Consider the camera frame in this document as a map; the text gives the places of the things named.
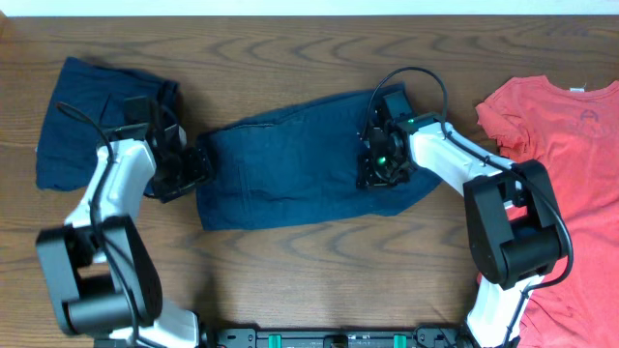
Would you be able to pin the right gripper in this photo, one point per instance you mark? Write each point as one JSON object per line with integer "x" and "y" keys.
{"x": 369, "y": 178}

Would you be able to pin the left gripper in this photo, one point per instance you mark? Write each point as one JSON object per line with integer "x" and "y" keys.
{"x": 201, "y": 171}

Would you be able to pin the navy shorts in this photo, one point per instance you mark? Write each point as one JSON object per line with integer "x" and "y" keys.
{"x": 297, "y": 165}
{"x": 67, "y": 149}

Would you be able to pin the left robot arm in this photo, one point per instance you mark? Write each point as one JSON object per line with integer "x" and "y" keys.
{"x": 99, "y": 276}

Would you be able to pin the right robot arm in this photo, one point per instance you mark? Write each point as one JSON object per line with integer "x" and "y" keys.
{"x": 515, "y": 232}

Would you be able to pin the folded navy shorts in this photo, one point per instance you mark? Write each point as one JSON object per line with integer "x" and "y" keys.
{"x": 67, "y": 149}

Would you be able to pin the red t-shirt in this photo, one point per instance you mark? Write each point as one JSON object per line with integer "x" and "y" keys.
{"x": 574, "y": 134}

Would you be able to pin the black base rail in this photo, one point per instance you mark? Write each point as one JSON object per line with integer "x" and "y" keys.
{"x": 424, "y": 337}

